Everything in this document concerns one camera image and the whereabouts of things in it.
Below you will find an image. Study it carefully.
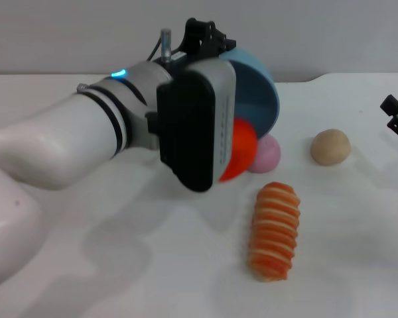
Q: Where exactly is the red-orange soft toy orange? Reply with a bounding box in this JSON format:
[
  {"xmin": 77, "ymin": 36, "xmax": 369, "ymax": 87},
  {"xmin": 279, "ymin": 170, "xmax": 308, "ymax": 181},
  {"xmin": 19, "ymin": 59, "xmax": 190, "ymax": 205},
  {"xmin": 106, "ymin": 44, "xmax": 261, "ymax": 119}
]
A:
[{"xmin": 218, "ymin": 117, "xmax": 259, "ymax": 183}]

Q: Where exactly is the orange white striped bread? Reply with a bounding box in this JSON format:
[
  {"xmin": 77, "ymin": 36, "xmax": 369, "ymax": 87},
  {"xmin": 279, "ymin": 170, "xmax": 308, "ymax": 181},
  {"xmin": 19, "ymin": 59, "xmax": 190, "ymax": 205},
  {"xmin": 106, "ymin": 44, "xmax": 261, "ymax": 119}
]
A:
[{"xmin": 247, "ymin": 182, "xmax": 301, "ymax": 283}]

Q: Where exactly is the pink round bun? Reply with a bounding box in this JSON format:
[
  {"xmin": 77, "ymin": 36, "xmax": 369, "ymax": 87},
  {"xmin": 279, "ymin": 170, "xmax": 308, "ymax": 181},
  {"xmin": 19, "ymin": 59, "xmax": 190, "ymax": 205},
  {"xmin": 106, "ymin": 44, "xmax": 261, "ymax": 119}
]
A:
[{"xmin": 248, "ymin": 135, "xmax": 282, "ymax": 174}]

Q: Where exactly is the beige round bun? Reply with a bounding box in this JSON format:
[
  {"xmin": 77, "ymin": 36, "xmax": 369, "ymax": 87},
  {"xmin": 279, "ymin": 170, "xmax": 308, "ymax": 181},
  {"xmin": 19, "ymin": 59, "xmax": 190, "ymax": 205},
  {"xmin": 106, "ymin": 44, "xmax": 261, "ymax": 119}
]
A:
[{"xmin": 310, "ymin": 129, "xmax": 352, "ymax": 166}]

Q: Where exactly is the left gripper cable with connector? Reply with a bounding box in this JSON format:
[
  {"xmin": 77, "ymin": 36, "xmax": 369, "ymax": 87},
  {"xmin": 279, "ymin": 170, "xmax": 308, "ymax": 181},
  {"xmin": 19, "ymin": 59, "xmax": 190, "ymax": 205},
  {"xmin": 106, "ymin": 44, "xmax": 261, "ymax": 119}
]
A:
[{"xmin": 147, "ymin": 28, "xmax": 174, "ymax": 64}]

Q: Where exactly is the blue bowl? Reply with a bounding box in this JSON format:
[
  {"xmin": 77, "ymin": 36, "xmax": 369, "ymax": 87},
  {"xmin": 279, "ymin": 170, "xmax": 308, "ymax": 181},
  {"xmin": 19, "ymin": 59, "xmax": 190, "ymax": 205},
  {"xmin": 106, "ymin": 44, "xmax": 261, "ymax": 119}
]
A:
[{"xmin": 218, "ymin": 46, "xmax": 282, "ymax": 140}]

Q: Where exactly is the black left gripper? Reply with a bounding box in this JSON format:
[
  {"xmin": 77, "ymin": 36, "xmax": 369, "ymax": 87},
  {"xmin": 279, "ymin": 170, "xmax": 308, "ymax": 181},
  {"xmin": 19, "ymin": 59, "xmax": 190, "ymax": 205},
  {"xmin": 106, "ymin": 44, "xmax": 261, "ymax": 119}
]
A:
[{"xmin": 180, "ymin": 18, "xmax": 237, "ymax": 62}]

